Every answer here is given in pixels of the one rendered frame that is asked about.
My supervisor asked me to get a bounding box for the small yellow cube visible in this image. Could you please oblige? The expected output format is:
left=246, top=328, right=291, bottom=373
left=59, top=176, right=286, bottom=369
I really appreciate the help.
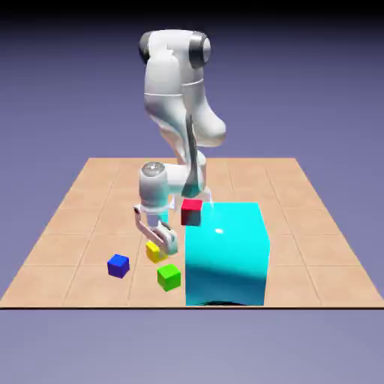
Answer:
left=145, top=240, right=170, bottom=265

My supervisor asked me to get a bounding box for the small red cube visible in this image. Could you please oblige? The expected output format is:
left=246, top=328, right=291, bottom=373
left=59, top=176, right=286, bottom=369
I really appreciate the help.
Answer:
left=180, top=198, right=203, bottom=227

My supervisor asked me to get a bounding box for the small blue cube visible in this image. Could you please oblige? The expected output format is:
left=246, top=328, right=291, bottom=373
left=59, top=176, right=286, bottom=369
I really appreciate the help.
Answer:
left=106, top=253, right=131, bottom=280

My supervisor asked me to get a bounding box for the small green cube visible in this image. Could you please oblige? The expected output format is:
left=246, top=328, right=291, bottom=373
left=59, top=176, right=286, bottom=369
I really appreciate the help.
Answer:
left=156, top=262, right=182, bottom=293

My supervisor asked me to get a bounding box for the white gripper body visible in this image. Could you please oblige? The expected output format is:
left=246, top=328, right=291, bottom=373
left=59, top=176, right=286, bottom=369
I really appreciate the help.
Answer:
left=133, top=205, right=179, bottom=256

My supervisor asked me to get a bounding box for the large cyan box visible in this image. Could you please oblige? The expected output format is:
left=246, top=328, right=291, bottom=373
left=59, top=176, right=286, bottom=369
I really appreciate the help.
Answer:
left=184, top=201, right=271, bottom=308

